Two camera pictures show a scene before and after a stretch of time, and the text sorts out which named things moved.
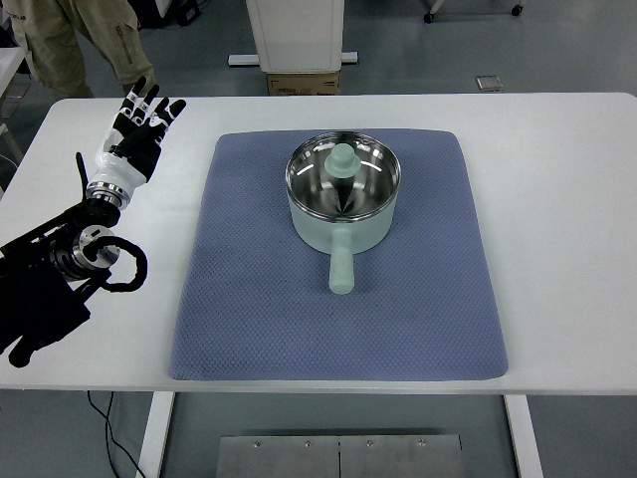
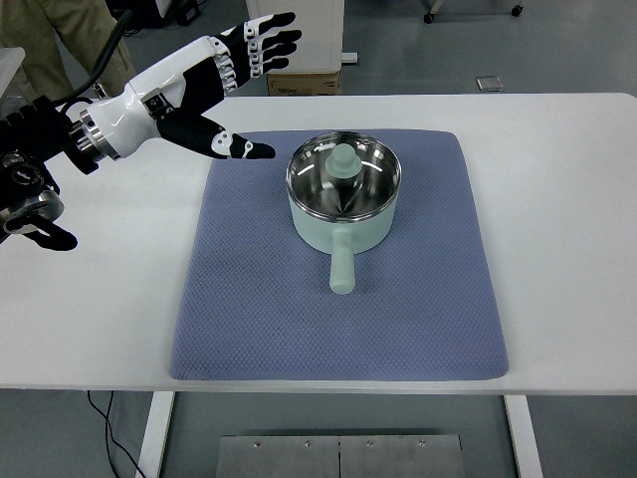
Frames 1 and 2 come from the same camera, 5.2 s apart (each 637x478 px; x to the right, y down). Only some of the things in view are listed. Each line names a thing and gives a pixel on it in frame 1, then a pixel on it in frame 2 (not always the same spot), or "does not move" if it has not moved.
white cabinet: (297, 36) does not move
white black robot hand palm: (125, 160) to (169, 100)
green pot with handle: (341, 189) does not move
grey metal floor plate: (339, 456) does not move
